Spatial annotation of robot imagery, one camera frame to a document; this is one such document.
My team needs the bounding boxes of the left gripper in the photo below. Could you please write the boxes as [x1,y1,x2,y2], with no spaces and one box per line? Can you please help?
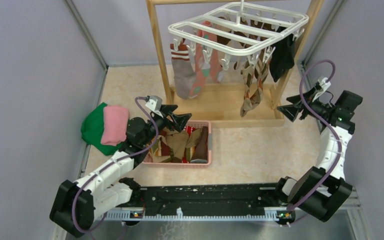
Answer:
[140,104,191,146]

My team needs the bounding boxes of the beige argyle sock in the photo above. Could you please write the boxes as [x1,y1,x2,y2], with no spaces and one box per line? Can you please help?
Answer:
[250,49,271,109]
[239,60,263,117]

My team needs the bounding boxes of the black sock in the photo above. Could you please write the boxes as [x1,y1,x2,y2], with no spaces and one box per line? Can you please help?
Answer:
[269,34,295,83]

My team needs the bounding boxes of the white clip hanger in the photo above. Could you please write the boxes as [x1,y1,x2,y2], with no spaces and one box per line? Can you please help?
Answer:
[168,0,310,64]

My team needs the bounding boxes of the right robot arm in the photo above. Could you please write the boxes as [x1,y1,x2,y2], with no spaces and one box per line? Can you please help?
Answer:
[273,89,363,222]

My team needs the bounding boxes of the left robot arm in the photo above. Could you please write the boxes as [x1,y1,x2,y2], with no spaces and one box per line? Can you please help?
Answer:
[49,104,192,238]

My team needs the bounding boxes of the striped socks in basket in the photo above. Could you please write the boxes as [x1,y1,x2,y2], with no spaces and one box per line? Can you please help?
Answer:
[145,125,210,165]

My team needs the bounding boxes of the maroon striped sock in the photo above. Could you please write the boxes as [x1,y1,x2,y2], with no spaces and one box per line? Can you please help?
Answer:
[170,43,196,99]

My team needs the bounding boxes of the wooden rack stand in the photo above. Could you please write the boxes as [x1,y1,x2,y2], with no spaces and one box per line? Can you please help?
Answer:
[146,0,323,128]

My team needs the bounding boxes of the pink plastic basket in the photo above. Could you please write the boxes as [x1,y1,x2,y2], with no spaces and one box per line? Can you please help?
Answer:
[140,120,213,167]

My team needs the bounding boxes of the pink sock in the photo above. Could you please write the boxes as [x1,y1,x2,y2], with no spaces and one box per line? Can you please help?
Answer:
[200,20,224,83]
[189,43,211,99]

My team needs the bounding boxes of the pink folded cloth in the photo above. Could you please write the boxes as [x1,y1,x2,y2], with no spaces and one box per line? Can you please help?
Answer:
[100,105,129,146]

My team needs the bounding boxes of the green cloth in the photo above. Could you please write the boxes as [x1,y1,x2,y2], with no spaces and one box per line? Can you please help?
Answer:
[80,102,124,156]

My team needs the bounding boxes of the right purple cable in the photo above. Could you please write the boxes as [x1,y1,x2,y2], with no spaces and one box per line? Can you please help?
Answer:
[286,59,344,213]

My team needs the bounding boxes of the purple cable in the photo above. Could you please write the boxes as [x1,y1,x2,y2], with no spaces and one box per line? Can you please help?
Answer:
[286,59,344,213]
[71,96,160,240]

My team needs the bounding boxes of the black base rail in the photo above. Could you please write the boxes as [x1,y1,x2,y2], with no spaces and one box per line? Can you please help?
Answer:
[106,183,303,227]

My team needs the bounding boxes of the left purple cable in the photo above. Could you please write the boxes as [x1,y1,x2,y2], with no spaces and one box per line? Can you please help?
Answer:
[71,96,160,240]

